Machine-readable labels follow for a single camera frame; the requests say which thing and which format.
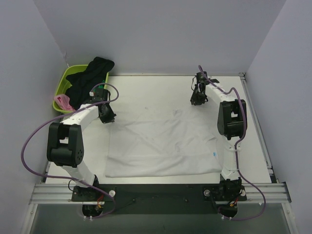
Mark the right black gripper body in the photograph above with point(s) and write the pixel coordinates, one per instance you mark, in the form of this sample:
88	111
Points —
198	99

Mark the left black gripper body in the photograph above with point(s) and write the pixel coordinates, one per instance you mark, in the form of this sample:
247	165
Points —
108	116

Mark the lime green plastic basket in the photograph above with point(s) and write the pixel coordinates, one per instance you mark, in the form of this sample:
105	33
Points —
64	84

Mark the white t shirt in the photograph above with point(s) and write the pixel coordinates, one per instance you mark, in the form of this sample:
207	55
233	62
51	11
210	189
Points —
182	145

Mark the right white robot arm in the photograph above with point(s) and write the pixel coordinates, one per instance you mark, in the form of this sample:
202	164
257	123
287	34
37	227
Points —
231	119

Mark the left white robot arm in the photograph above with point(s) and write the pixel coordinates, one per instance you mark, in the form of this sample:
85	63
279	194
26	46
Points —
65	146

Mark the green t shirt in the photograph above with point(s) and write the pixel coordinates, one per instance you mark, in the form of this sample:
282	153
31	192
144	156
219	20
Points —
103	85

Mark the black t shirt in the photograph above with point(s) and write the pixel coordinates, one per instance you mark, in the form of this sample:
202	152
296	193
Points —
83	82

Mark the pink t shirt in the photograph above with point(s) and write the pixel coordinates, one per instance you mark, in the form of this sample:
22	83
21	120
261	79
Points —
61	103

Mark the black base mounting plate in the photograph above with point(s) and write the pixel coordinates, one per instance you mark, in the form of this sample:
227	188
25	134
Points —
159	199

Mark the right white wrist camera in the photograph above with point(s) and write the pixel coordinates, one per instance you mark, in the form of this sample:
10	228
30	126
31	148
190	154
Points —
213	81

